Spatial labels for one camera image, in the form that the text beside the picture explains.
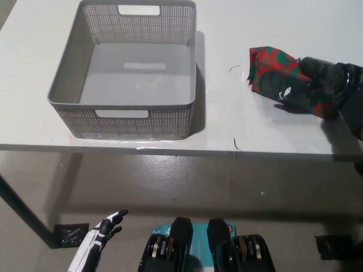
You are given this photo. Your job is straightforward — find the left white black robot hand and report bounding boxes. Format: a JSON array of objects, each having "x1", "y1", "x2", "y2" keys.
[{"x1": 67, "y1": 209, "x2": 129, "y2": 272}]

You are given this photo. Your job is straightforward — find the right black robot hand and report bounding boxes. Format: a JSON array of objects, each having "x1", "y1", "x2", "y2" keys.
[{"x1": 273, "y1": 56, "x2": 363, "y2": 114}]

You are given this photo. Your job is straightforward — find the red green coffee bean bag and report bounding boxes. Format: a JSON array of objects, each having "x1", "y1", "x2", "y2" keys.
[{"x1": 246, "y1": 46, "x2": 341, "y2": 120}]

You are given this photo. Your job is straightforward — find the black floor tape patch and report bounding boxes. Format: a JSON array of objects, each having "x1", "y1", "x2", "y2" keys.
[
  {"x1": 53, "y1": 223, "x2": 90, "y2": 249},
  {"x1": 314, "y1": 234, "x2": 363, "y2": 260}
]

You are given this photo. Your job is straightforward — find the black teal robot body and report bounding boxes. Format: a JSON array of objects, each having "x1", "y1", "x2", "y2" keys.
[{"x1": 137, "y1": 216, "x2": 276, "y2": 272}]

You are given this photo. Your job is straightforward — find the grey perforated plastic basket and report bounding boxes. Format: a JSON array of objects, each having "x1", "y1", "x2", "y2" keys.
[{"x1": 47, "y1": 0, "x2": 198, "y2": 140}]

